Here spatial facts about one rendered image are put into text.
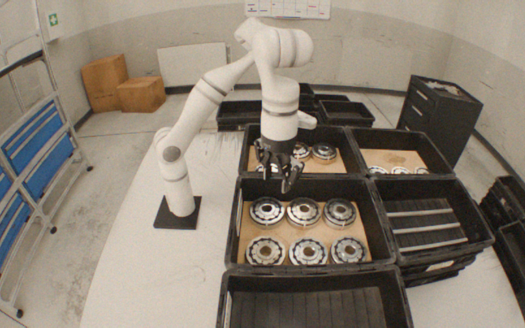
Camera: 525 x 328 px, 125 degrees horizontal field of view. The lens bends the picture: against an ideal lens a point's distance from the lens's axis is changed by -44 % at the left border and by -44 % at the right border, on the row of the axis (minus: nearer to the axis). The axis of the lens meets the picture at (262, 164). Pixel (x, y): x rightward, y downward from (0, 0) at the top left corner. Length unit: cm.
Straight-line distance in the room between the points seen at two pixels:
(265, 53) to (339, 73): 350
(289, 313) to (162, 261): 46
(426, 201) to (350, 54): 314
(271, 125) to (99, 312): 77
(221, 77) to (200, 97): 8
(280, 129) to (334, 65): 339
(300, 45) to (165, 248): 74
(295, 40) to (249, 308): 56
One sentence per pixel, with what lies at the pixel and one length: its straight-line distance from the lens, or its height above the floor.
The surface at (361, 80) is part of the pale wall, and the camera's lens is 405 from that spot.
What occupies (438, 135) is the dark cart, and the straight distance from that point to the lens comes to 220.
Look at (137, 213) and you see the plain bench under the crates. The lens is 102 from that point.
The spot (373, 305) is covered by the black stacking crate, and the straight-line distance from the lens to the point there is 65.
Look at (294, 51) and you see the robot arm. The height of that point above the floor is 131.
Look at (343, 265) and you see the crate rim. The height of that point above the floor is 93.
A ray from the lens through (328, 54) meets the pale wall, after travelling 373.
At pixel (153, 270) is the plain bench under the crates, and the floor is 70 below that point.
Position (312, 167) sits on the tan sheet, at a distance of 90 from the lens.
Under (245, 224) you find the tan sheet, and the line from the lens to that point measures 71.
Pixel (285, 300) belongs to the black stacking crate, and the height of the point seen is 83.
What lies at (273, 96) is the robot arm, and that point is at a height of 123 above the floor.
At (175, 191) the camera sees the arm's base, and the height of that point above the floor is 84.
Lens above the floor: 140
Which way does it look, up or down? 40 degrees down
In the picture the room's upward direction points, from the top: straight up
